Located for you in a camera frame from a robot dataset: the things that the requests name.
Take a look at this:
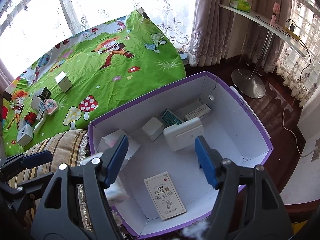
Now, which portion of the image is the pink handheld fan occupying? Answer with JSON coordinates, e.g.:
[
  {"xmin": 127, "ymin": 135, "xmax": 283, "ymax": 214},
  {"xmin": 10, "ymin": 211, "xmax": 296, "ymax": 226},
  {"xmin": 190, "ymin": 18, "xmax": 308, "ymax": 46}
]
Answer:
[{"xmin": 270, "ymin": 2, "xmax": 281, "ymax": 26}]

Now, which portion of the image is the striped plush cushion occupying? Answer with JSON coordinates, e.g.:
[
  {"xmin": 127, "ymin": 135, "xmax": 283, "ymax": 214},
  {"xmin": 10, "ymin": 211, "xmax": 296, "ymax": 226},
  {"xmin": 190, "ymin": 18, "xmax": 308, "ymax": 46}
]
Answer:
[{"xmin": 6, "ymin": 129, "xmax": 125, "ymax": 238}]

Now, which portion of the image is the dark blue box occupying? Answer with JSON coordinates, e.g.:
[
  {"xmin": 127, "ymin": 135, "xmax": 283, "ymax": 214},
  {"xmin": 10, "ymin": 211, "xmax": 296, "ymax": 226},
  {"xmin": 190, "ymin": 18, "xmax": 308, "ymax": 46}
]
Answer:
[{"xmin": 40, "ymin": 87, "xmax": 52, "ymax": 100}]

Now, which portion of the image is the green cartoon printed sheet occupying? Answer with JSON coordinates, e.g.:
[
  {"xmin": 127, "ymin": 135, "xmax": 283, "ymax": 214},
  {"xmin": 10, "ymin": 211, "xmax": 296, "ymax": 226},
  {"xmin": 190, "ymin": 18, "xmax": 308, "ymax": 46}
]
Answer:
[{"xmin": 2, "ymin": 7, "xmax": 187, "ymax": 157}]

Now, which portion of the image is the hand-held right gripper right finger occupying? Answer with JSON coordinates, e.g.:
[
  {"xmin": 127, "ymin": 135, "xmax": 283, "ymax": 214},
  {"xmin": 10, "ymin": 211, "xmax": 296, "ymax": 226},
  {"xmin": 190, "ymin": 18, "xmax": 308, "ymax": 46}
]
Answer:
[{"xmin": 194, "ymin": 135, "xmax": 293, "ymax": 240}]

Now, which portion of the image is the white square box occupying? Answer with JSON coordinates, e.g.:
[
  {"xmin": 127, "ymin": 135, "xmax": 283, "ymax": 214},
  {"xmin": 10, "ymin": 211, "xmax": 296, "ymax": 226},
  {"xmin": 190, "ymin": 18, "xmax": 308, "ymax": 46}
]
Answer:
[
  {"xmin": 55, "ymin": 71, "xmax": 73, "ymax": 93},
  {"xmin": 141, "ymin": 117, "xmax": 164, "ymax": 141}
]

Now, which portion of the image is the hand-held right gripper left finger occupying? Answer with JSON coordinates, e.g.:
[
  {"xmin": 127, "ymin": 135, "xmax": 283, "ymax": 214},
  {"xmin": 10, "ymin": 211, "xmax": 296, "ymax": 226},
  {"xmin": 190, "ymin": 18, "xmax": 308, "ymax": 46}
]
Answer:
[{"xmin": 30, "ymin": 134, "xmax": 129, "ymax": 240}]

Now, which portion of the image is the black cable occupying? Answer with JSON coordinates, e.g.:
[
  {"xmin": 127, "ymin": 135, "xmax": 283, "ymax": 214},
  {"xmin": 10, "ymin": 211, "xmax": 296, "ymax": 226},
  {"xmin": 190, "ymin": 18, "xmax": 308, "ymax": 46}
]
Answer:
[{"xmin": 255, "ymin": 15, "xmax": 316, "ymax": 120}]

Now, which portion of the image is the green tissue pack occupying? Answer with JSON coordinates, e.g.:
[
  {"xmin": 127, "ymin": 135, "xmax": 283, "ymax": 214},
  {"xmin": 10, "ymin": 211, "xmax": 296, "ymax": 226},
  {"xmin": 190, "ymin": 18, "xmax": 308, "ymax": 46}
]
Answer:
[{"xmin": 230, "ymin": 0, "xmax": 251, "ymax": 13}]

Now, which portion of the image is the purple cardboard box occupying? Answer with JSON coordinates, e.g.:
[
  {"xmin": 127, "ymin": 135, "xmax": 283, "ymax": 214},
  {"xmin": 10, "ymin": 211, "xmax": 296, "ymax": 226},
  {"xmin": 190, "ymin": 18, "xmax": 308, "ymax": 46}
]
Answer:
[{"xmin": 88, "ymin": 71, "xmax": 272, "ymax": 239}]

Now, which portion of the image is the pink teal hexagonal box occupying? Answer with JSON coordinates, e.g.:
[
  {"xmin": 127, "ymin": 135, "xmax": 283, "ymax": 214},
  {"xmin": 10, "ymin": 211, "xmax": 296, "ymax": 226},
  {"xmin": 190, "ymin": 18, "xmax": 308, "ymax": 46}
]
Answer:
[{"xmin": 43, "ymin": 99, "xmax": 59, "ymax": 116}]

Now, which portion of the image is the small white box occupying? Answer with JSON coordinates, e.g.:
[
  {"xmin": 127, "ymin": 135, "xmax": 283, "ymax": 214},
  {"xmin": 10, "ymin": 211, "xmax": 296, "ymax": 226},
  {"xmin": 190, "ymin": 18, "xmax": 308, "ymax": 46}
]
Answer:
[{"xmin": 31, "ymin": 95, "xmax": 46, "ymax": 112}]

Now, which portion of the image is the white box with black mark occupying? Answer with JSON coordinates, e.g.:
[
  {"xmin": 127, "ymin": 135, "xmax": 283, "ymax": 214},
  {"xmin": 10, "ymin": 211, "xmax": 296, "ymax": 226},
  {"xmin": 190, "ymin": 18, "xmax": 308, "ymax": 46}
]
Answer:
[{"xmin": 17, "ymin": 124, "xmax": 34, "ymax": 146}]

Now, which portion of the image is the white cable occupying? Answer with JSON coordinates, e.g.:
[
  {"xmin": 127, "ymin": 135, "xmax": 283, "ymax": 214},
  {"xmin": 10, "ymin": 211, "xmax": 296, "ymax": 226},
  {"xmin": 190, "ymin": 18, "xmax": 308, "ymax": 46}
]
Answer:
[{"xmin": 282, "ymin": 85, "xmax": 320, "ymax": 158}]

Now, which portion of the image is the white lace curtain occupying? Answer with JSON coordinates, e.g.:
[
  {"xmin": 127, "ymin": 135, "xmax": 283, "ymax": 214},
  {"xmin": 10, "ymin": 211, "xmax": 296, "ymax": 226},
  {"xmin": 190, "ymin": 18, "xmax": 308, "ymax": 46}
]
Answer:
[
  {"xmin": 0, "ymin": 0, "xmax": 198, "ymax": 68},
  {"xmin": 275, "ymin": 0, "xmax": 320, "ymax": 108}
]

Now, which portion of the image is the teal medicine box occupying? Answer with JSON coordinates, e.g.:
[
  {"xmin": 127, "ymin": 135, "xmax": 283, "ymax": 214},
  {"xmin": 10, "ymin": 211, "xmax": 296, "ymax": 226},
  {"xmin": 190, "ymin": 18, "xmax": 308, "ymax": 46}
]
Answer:
[{"xmin": 161, "ymin": 109, "xmax": 185, "ymax": 126}]

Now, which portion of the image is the chrome shelf stand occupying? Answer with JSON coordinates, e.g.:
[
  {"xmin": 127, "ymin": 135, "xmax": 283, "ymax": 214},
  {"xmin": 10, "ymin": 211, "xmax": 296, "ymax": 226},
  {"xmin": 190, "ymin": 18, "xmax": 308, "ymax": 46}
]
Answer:
[{"xmin": 231, "ymin": 27, "xmax": 270, "ymax": 99}]

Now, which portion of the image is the long white gold logo box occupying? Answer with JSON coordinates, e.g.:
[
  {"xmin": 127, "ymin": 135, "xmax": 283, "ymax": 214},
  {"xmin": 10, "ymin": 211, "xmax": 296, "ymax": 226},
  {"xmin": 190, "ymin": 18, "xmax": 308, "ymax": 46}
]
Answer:
[{"xmin": 32, "ymin": 116, "xmax": 47, "ymax": 134}]

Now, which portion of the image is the tall white box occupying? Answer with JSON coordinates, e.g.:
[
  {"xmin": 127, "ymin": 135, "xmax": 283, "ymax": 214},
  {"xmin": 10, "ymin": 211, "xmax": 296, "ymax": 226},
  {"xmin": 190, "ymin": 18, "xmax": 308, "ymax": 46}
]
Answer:
[{"xmin": 97, "ymin": 129, "xmax": 141, "ymax": 161}]

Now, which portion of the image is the yellow power strip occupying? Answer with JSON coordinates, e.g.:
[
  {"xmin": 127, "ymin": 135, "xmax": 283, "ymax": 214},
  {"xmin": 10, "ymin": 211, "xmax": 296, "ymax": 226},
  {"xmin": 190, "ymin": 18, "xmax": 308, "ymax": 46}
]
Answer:
[{"xmin": 284, "ymin": 20, "xmax": 301, "ymax": 41}]

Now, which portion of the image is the beige box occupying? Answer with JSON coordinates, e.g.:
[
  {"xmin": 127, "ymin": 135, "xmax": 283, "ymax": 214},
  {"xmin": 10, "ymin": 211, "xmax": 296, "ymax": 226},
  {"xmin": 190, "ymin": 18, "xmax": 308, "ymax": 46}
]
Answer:
[{"xmin": 144, "ymin": 171, "xmax": 187, "ymax": 221}]

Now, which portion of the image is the long white text box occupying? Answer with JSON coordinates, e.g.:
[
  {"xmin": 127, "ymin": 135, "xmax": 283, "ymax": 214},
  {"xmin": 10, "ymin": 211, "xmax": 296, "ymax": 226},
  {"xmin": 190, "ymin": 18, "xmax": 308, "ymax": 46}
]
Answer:
[{"xmin": 184, "ymin": 103, "xmax": 212, "ymax": 121}]

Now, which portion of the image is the white round-base side table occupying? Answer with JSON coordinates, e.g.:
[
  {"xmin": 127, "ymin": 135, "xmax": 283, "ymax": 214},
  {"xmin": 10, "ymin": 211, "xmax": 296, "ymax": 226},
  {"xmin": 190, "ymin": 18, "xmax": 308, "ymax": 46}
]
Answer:
[{"xmin": 219, "ymin": 3, "xmax": 309, "ymax": 58}]

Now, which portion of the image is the white plastic case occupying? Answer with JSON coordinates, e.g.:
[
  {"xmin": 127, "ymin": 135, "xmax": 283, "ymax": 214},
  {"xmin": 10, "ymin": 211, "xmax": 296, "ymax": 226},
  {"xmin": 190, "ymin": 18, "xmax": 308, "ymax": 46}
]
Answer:
[{"xmin": 163, "ymin": 117, "xmax": 203, "ymax": 152}]

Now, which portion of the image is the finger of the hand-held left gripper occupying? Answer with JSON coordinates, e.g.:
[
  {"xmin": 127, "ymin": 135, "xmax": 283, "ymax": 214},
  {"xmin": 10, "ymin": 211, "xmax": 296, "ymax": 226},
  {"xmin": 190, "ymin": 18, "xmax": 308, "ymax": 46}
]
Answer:
[
  {"xmin": 0, "ymin": 150, "xmax": 53, "ymax": 178},
  {"xmin": 16, "ymin": 172, "xmax": 54, "ymax": 200}
]

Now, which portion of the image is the brown curtain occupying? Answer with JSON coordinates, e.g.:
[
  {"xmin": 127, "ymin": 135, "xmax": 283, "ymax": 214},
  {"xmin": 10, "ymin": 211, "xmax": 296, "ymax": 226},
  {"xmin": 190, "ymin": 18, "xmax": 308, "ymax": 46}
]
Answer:
[{"xmin": 187, "ymin": 0, "xmax": 253, "ymax": 68}]

